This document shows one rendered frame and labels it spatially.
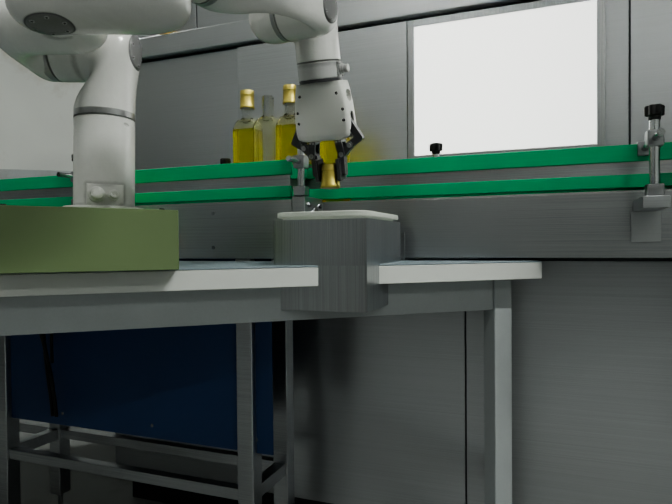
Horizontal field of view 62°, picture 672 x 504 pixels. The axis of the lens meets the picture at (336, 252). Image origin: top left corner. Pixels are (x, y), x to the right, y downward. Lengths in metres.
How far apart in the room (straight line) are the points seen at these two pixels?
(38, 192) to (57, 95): 2.78
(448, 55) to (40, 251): 0.98
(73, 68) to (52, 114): 3.33
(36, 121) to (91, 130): 3.39
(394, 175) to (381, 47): 0.38
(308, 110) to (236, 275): 0.31
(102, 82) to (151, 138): 0.80
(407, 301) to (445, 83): 0.57
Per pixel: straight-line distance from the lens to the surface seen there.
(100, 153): 0.96
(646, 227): 1.14
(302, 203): 1.14
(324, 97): 0.97
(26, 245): 0.86
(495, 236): 1.14
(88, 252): 0.85
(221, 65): 1.67
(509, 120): 1.35
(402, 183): 1.20
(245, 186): 1.23
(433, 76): 1.40
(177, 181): 1.33
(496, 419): 1.19
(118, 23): 0.73
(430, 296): 1.07
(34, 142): 4.34
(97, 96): 0.98
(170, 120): 1.73
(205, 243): 1.26
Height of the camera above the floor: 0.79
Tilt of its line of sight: 1 degrees down
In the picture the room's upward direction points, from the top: straight up
